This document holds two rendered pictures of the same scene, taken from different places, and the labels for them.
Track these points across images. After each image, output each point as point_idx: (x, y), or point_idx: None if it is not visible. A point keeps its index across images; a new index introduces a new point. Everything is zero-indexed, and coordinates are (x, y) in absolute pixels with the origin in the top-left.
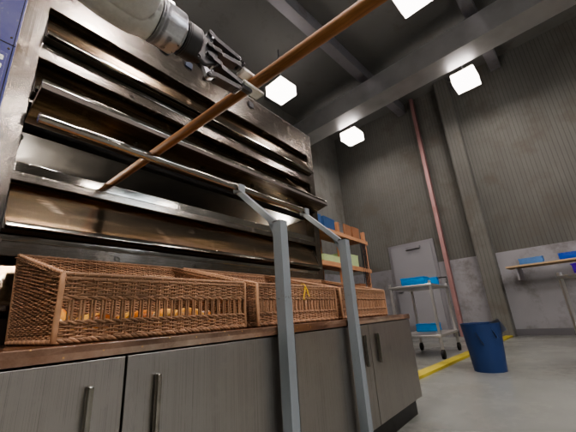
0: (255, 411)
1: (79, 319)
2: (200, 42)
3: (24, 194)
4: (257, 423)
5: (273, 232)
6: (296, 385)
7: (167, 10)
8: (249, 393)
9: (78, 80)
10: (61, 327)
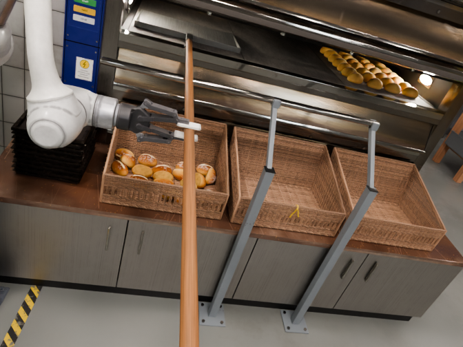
0: (204, 261)
1: (111, 194)
2: (125, 128)
3: (127, 55)
4: (204, 266)
5: (261, 175)
6: (234, 267)
7: (94, 121)
8: (202, 254)
9: None
10: (103, 195)
